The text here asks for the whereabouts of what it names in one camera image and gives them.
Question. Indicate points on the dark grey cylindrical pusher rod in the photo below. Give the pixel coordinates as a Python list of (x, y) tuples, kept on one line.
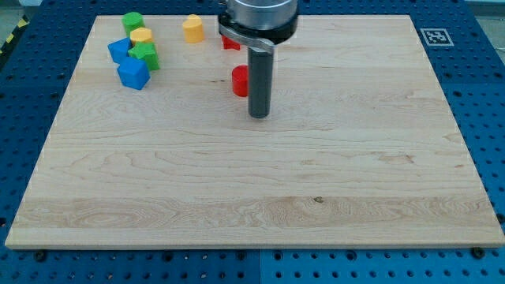
[(260, 66)]

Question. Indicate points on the red cylinder block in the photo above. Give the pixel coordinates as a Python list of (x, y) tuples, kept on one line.
[(240, 82)]

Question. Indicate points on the red star block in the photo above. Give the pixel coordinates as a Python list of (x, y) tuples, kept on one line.
[(229, 44)]

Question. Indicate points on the green star block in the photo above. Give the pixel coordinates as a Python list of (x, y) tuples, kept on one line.
[(146, 52)]

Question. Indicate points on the yellow heart block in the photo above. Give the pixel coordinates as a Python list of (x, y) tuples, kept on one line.
[(193, 29)]

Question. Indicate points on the yellow hexagon block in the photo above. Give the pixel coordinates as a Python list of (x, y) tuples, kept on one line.
[(141, 35)]

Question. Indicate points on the blue cube block front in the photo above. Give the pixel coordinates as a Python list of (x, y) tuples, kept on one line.
[(133, 73)]

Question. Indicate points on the wooden board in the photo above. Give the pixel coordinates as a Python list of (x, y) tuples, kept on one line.
[(360, 149)]

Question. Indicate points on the green cylinder block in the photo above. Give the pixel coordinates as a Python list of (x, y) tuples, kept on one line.
[(131, 21)]

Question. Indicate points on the blue block behind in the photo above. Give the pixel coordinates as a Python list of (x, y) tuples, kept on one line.
[(119, 50)]

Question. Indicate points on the white fiducial marker tag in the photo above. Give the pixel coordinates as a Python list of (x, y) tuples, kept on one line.
[(436, 37)]

